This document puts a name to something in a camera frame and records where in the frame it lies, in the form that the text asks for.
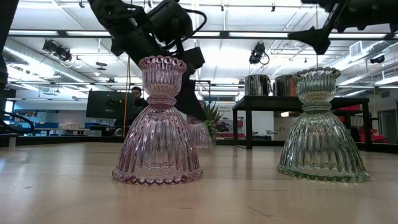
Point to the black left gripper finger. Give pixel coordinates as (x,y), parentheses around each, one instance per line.
(191,96)

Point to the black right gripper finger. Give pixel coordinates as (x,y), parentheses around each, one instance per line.
(314,39)

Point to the pink glass candle holder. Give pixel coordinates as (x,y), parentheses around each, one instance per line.
(202,133)
(157,140)

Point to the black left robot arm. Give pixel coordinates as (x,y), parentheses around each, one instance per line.
(124,18)

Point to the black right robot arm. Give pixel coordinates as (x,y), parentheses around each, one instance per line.
(385,12)

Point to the green glass candle holder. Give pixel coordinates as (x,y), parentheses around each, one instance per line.
(321,140)

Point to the green potted succulent plant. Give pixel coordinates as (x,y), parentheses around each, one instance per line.
(214,124)

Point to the white printed banner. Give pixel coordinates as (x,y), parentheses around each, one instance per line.
(228,121)

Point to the person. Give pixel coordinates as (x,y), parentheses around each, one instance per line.
(138,101)

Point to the black ceiling spotlight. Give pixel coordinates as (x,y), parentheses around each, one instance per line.
(377,59)

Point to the black perforated metal shelf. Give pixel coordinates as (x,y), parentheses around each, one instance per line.
(264,102)

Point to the black computer monitor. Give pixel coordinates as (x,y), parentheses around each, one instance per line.
(107,105)

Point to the black ceiling camera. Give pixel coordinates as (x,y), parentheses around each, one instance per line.
(257,53)

